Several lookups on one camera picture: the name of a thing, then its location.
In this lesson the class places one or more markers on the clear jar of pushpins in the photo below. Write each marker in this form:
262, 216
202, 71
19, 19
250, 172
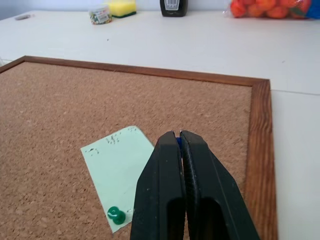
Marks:
100, 15

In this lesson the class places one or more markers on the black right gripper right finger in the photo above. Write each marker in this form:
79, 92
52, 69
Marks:
215, 195

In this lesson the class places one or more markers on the yellow sponge with green base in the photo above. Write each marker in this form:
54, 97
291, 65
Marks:
123, 8

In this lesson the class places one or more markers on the dark bottle with barcode label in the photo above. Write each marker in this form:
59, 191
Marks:
174, 7

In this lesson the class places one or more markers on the light green paper note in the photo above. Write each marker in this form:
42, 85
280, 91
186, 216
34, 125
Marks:
117, 170

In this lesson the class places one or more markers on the green pushpin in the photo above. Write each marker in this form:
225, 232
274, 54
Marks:
116, 215

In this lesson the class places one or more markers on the wood-framed cork board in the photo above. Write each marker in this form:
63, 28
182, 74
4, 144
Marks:
75, 120

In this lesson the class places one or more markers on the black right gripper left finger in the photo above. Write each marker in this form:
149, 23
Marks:
155, 190

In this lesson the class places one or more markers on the bag of orange fruit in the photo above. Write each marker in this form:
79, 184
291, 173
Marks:
270, 8

